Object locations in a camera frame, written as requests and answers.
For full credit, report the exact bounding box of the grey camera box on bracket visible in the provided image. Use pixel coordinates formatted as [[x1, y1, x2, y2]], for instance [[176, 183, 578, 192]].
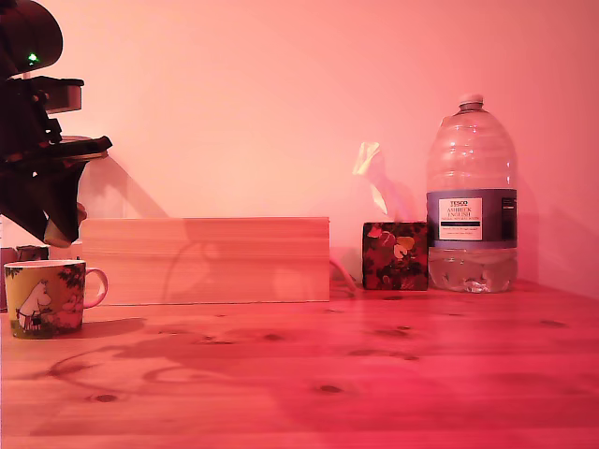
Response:
[[33, 77, 86, 114]]

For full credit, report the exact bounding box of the cartoon print mug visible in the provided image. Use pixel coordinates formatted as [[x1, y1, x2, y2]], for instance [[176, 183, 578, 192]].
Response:
[[3, 260, 110, 340]]

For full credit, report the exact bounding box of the white tissue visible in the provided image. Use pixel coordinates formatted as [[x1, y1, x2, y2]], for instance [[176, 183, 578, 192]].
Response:
[[352, 139, 418, 225]]

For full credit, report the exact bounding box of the pale coffee capsule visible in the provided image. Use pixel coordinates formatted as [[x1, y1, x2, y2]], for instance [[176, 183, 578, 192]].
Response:
[[44, 218, 72, 248]]

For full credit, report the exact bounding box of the large clear water bottle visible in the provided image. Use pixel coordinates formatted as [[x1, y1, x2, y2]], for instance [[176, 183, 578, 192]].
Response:
[[426, 93, 519, 295]]

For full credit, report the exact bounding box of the long wooden box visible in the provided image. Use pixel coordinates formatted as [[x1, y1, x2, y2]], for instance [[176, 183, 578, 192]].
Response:
[[80, 216, 331, 306]]

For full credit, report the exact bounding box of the white cable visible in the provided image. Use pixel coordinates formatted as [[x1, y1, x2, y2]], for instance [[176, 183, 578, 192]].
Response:
[[329, 258, 358, 297]]

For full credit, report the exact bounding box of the floral tissue box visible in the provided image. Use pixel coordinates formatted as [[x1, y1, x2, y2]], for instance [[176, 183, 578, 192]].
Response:
[[361, 221, 430, 292]]

